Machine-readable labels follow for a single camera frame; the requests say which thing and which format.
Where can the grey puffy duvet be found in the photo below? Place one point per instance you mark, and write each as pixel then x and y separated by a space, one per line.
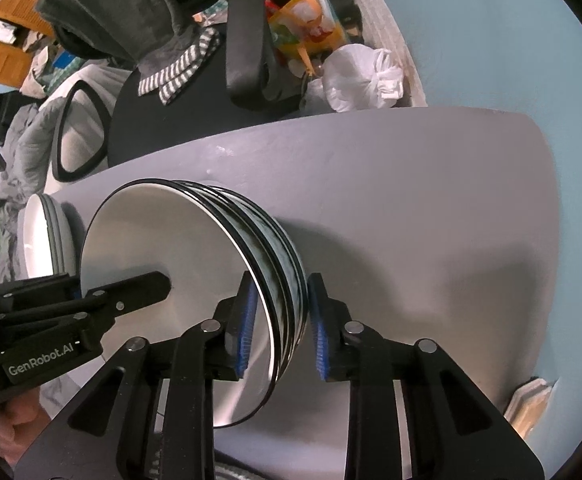
pixel 26 151

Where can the white plate stack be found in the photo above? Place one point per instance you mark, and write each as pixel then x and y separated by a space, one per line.
pixel 45 243

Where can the person's left hand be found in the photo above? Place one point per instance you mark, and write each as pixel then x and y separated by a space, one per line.
pixel 22 420

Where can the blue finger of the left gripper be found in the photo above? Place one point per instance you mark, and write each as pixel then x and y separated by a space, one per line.
pixel 127 296

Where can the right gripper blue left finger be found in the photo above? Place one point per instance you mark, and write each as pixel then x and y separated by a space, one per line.
pixel 237 316

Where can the white bowl stack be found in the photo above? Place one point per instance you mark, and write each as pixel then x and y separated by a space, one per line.
pixel 204 238

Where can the dark grey striped towel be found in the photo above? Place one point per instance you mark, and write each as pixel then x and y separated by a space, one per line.
pixel 160 37

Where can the white plastic bag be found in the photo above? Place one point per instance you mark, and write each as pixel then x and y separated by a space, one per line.
pixel 355 77

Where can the wooden wardrobe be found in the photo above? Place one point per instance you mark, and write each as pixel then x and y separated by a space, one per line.
pixel 14 61

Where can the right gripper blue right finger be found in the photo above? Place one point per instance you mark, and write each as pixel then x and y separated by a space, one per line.
pixel 328 317

